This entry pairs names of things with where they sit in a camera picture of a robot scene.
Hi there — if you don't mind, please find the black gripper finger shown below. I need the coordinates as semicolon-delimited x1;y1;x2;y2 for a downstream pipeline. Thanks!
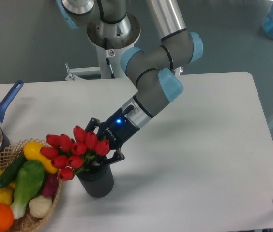
85;117;101;132
93;149;125;166

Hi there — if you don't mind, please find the woven wicker basket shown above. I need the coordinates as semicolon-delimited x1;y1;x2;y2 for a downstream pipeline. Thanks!
0;138;62;232

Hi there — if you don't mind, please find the white garlic bulb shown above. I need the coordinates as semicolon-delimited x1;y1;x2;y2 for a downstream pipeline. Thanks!
29;195;52;218

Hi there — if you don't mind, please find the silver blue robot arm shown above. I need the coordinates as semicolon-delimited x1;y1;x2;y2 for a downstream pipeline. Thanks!
57;0;203;165

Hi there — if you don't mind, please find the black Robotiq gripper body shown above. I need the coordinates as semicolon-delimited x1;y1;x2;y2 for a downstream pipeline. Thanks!
97;108;140;150

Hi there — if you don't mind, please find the orange fruit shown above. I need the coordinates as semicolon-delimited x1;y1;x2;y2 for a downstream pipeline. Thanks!
0;203;14;232

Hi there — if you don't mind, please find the red tulip bouquet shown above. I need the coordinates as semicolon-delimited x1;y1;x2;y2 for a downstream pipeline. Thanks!
40;126;110;181

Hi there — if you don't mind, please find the dark green cucumber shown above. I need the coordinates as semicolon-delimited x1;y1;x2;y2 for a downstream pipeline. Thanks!
0;152;27;188

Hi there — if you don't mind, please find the dark grey ribbed vase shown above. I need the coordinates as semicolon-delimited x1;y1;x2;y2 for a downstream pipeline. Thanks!
77;164;114;198

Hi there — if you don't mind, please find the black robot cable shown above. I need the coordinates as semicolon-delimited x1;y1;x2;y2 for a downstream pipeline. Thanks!
102;37;116;79

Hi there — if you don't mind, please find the green bok choy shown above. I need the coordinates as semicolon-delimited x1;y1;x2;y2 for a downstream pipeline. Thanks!
10;160;46;220

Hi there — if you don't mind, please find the yellow squash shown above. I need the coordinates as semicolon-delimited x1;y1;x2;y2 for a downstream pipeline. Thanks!
23;141;58;174

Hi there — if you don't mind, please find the purple red radish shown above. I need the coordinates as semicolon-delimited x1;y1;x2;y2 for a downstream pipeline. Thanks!
41;174;59;197

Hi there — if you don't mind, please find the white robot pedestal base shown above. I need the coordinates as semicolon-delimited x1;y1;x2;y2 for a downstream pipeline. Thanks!
66;44;189;85

